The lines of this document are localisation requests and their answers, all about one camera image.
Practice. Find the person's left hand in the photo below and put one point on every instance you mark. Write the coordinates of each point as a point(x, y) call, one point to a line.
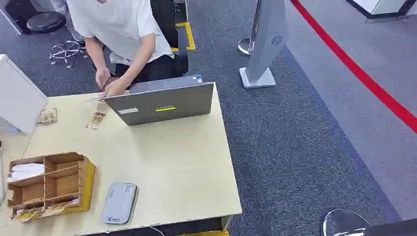
point(115, 88)

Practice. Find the person's right hand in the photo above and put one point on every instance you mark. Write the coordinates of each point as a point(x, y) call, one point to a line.
point(102, 76)

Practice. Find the dark brown card holder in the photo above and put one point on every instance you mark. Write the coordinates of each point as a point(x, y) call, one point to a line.
point(110, 82)

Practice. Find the thin pale card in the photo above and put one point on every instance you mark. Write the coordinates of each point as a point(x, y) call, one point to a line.
point(94, 99)

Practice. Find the chrome stool base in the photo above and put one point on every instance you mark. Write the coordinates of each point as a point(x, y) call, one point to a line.
point(65, 52)

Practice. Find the grey laptop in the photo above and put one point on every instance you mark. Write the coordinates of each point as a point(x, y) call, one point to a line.
point(159, 104)

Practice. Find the person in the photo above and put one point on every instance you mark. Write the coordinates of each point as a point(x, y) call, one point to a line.
point(117, 26)

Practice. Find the black round stool seat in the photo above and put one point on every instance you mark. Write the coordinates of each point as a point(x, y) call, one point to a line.
point(46, 21)

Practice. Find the black cabinet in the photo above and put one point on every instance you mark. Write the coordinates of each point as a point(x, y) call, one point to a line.
point(169, 29)

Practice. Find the white partition panel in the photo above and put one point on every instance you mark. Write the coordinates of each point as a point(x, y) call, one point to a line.
point(19, 97)

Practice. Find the yellow floor tape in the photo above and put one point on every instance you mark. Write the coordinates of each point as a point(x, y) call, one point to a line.
point(189, 35)

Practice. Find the wooden card box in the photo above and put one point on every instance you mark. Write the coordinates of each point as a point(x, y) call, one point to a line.
point(65, 187)

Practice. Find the grey card reader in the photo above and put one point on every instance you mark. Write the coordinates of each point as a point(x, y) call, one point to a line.
point(119, 203)

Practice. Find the white card stack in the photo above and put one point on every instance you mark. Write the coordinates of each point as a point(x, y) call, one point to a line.
point(26, 171)

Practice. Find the printed card stack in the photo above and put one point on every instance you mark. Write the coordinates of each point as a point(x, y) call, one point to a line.
point(39, 212)

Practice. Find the silver kiosk stand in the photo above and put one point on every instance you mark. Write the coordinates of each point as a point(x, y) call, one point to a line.
point(265, 42)

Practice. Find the red floor tape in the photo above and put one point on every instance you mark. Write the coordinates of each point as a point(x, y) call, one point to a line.
point(361, 75)

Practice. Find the white counter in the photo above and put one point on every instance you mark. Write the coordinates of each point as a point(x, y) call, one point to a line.
point(381, 8)

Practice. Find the chrome stanchion post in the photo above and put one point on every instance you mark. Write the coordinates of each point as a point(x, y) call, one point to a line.
point(245, 45)

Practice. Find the round chrome base plate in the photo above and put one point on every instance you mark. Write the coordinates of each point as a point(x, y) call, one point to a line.
point(343, 224)

